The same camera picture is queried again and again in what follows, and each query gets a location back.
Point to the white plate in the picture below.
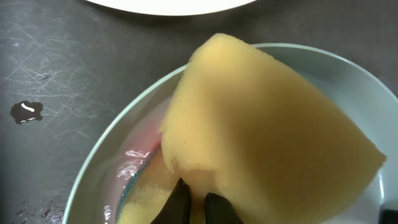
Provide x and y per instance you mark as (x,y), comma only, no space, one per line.
(172,7)

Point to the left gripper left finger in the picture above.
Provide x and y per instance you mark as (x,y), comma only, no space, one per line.
(177,207)

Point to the yellow green sponge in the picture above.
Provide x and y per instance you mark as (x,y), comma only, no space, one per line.
(244,126)

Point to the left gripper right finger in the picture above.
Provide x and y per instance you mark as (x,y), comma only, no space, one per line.
(218,210)

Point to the dark brown serving tray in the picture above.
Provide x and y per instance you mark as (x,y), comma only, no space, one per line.
(68,68)

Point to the light grey plate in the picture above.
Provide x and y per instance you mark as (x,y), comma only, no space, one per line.
(122,151)

